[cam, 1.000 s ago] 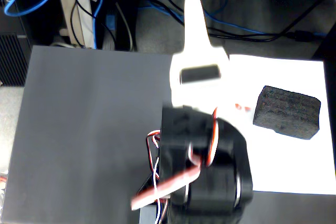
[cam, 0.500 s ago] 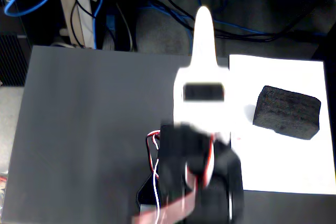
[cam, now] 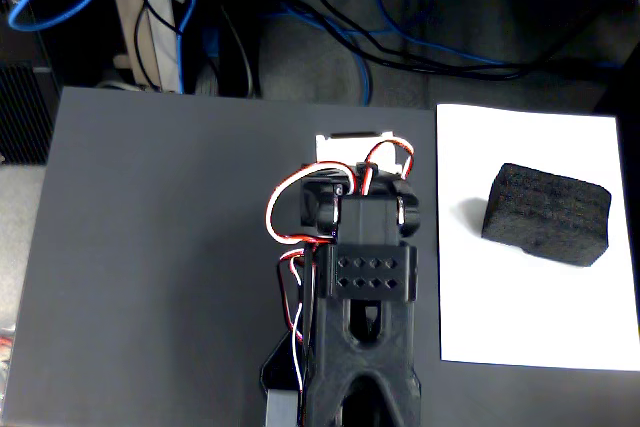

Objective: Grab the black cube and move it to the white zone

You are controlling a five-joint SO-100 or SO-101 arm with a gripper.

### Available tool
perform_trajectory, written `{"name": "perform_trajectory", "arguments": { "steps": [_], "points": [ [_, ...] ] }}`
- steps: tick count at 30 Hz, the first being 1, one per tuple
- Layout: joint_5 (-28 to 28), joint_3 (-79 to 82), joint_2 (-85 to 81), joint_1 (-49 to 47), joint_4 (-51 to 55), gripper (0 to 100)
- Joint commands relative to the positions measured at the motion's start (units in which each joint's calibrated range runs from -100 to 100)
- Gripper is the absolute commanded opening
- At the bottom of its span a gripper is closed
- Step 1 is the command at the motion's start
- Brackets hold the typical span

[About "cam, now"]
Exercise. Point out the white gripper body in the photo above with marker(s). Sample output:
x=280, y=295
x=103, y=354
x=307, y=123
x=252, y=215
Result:
x=350, y=145

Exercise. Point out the black foam cube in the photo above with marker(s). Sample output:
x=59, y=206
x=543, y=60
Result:
x=545, y=217

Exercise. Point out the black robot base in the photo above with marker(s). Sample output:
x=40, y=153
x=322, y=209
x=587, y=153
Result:
x=275, y=367

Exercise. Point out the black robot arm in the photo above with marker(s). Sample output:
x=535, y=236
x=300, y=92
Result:
x=370, y=227

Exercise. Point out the beige desk panel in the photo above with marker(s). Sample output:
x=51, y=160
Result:
x=160, y=47

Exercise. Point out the white paper sheet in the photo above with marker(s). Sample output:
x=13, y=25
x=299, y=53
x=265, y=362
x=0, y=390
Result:
x=525, y=317

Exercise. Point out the dark grey board mat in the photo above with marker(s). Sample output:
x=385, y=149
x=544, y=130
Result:
x=150, y=322

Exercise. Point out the grey base clamp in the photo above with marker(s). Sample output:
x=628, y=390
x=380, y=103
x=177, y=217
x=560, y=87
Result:
x=280, y=409

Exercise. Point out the black computer tower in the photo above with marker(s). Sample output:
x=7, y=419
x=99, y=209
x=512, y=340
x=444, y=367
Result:
x=20, y=117

